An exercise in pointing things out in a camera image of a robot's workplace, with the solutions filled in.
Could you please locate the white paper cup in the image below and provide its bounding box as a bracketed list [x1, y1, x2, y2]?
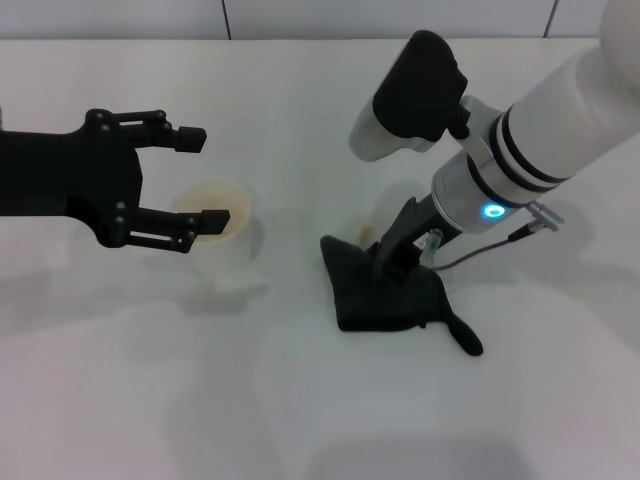
[174, 177, 267, 292]

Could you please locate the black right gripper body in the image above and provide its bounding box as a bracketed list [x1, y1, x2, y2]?
[393, 192, 460, 270]

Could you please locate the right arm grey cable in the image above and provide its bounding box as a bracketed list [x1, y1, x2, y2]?
[418, 201, 567, 275]

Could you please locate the dark blue rag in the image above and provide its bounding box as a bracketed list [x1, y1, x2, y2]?
[319, 234, 485, 358]

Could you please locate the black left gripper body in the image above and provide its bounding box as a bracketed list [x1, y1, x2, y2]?
[0, 108, 146, 250]

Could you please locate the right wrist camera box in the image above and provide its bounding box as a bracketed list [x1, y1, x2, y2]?
[348, 29, 472, 164]

